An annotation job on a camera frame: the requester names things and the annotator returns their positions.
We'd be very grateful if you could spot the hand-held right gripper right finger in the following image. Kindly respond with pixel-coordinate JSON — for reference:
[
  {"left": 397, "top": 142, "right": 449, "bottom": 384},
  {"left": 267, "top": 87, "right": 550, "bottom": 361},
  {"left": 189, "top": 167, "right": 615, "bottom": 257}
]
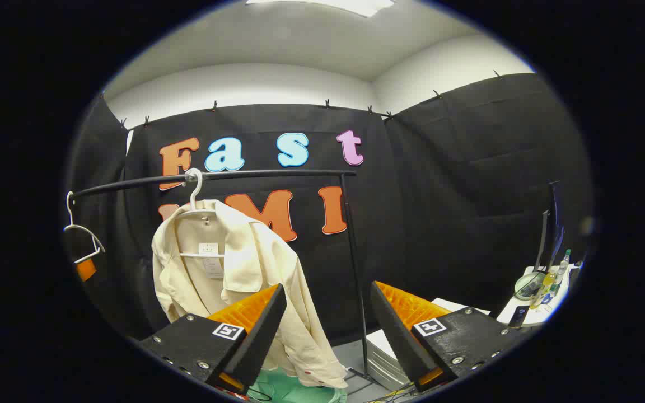
[{"left": 370, "top": 281, "right": 530, "bottom": 392}]

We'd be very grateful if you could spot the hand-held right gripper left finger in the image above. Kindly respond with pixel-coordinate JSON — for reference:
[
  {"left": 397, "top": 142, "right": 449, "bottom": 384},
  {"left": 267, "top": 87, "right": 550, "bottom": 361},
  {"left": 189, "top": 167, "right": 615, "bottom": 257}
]
[{"left": 139, "top": 283, "right": 288, "bottom": 395}]

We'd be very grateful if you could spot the green laundry hamper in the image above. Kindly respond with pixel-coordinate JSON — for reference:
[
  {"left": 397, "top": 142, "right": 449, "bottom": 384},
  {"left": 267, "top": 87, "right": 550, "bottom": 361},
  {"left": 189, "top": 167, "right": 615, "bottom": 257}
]
[{"left": 247, "top": 368, "right": 348, "bottom": 403}]

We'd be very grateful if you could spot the cream shirt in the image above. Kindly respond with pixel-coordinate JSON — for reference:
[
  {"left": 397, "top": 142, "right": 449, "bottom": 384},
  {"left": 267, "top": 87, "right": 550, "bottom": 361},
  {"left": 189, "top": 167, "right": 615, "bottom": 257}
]
[{"left": 152, "top": 200, "right": 348, "bottom": 388}]

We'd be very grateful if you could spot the white plastic clothes hanger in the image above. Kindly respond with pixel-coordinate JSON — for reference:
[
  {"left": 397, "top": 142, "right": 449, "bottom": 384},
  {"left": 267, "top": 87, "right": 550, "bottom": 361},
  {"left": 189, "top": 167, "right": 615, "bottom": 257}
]
[
  {"left": 179, "top": 168, "right": 228, "bottom": 259},
  {"left": 63, "top": 191, "right": 106, "bottom": 265}
]

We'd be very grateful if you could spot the black clothes rack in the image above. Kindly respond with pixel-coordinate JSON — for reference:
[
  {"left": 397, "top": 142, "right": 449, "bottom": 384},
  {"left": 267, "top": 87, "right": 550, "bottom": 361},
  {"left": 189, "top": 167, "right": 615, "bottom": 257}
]
[{"left": 71, "top": 170, "right": 379, "bottom": 387}]

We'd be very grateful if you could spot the silver ribbed storage case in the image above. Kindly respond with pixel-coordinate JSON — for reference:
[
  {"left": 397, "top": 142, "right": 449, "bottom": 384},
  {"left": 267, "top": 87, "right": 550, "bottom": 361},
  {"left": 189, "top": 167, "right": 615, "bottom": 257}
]
[{"left": 366, "top": 298, "right": 491, "bottom": 391}]

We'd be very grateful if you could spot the round glass bowl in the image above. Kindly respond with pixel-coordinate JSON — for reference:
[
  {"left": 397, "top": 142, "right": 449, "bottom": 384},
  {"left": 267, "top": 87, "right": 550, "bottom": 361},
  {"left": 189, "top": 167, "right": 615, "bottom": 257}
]
[{"left": 514, "top": 271, "right": 547, "bottom": 301}]

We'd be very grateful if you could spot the white side table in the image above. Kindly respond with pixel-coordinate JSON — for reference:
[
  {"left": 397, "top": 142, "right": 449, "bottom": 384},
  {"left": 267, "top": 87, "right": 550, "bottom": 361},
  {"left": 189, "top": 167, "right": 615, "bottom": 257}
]
[{"left": 496, "top": 263, "right": 583, "bottom": 328}]

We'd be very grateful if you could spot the black backdrop cloth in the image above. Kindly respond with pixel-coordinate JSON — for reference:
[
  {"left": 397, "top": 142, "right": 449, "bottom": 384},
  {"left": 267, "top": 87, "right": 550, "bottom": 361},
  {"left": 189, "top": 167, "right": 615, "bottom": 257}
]
[{"left": 65, "top": 73, "right": 595, "bottom": 342}]

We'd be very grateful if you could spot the yellow drink bottle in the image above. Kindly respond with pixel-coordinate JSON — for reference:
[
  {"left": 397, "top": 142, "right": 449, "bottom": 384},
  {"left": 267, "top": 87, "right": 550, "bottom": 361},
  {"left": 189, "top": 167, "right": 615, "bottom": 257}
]
[{"left": 530, "top": 271, "right": 557, "bottom": 310}]

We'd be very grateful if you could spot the green capped clear bottle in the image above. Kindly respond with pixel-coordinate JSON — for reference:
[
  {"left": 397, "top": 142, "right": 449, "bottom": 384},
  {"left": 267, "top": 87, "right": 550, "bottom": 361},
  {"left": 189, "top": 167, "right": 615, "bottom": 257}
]
[{"left": 549, "top": 249, "right": 572, "bottom": 297}]

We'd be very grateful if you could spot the black computer monitor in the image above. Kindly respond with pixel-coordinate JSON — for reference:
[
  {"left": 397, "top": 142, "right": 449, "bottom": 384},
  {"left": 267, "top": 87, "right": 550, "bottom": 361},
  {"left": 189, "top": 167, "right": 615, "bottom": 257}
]
[{"left": 532, "top": 180, "right": 565, "bottom": 275}]

